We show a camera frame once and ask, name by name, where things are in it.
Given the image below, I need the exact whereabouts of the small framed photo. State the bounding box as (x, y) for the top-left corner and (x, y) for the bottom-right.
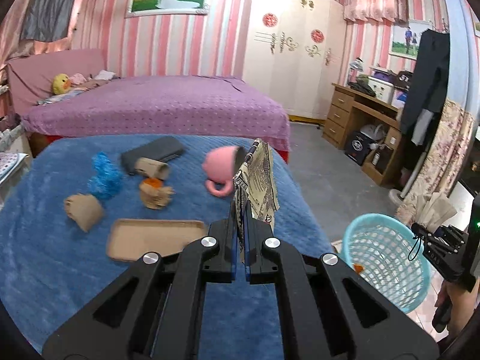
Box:
(389, 19), (433, 60)

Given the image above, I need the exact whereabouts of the brown paper tube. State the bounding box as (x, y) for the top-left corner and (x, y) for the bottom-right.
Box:
(64, 194), (104, 233)

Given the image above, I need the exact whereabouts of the white wardrobe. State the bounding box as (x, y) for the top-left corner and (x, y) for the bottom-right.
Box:
(242, 0), (346, 119)

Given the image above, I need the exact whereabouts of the pink mug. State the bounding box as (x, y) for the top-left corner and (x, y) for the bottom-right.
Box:
(202, 145), (247, 197)

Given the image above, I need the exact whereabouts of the brown paper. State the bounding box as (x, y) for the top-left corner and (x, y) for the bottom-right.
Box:
(413, 192), (457, 233)

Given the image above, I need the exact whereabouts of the orange peel piece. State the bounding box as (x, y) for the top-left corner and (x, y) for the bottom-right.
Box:
(353, 263), (365, 274)

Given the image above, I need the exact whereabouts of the silver snack wrapper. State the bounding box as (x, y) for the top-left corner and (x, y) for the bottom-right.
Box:
(233, 139), (279, 229)

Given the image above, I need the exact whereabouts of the brown paper ball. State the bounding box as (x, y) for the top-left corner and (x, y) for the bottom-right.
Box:
(139, 182), (174, 210)

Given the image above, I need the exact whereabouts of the purple dotted bed cover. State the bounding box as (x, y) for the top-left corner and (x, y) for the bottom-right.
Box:
(22, 76), (290, 152)

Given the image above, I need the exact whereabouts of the pink headboard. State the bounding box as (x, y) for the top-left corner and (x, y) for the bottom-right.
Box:
(7, 49), (106, 116)

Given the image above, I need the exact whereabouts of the tan phone case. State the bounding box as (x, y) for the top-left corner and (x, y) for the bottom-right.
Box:
(106, 219), (208, 262)

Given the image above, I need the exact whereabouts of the blue plastic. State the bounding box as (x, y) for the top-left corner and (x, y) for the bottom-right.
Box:
(88, 152), (123, 202)

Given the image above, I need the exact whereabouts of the dark hanging coat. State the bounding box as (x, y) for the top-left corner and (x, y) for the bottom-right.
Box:
(400, 29), (450, 146)

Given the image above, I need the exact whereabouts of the white storage box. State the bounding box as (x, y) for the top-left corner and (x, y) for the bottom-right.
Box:
(368, 76), (395, 104)

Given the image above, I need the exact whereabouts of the black box under desk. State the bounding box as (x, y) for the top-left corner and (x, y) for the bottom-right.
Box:
(344, 131), (374, 166)

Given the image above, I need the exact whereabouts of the desk lamp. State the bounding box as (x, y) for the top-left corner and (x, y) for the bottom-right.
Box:
(347, 57), (364, 83)

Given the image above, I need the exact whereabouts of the black smartphone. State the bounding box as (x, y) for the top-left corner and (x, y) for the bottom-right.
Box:
(120, 136), (185, 175)

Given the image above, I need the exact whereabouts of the polka dot covered box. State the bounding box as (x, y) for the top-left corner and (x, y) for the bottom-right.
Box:
(0, 152), (30, 189)

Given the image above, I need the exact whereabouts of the small orange peel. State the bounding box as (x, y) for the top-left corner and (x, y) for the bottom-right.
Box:
(142, 177), (164, 189)

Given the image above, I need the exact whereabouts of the wooden desk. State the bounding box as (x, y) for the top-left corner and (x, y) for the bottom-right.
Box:
(322, 84), (404, 186)

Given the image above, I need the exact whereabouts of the light blue plastic basket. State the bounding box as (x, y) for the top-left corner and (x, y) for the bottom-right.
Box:
(340, 213), (431, 314)

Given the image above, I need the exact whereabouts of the yellow duck plush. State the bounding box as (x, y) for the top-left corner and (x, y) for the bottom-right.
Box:
(51, 73), (72, 95)

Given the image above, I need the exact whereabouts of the right hand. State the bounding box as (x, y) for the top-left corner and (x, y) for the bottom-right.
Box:
(434, 280), (479, 338)

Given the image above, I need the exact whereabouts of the floral curtain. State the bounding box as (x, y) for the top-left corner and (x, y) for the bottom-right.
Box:
(395, 99), (477, 226)

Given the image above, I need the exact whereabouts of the blue fluffy blanket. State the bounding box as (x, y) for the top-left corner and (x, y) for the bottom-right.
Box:
(1, 135), (283, 359)

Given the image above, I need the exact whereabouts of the grey window curtain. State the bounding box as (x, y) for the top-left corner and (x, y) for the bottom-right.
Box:
(19, 0), (75, 42)

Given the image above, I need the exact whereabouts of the brown cardboard tube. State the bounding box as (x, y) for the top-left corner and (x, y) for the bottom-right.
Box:
(134, 157), (170, 180)

